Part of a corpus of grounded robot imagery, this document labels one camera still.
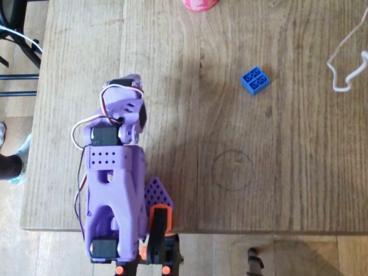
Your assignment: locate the orange black table clamp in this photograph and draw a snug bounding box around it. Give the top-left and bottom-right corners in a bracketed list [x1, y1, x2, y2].
[114, 204, 185, 276]

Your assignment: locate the white cord on chair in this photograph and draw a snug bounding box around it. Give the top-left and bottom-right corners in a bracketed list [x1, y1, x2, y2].
[0, 24, 43, 54]

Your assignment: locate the red cup with print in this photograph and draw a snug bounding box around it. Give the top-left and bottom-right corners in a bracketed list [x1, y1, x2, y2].
[181, 0, 221, 13]

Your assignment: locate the seated person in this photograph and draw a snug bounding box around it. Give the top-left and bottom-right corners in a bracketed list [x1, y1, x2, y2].
[0, 122, 33, 185]

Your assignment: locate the long white camera cable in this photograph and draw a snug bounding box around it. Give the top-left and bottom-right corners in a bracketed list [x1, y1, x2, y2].
[327, 7, 368, 93]

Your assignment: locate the blue toy brick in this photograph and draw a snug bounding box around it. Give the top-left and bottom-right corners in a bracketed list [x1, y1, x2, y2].
[240, 66, 271, 96]

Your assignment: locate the black chair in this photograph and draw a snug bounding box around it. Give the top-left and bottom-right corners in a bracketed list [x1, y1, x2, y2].
[0, 0, 44, 97]

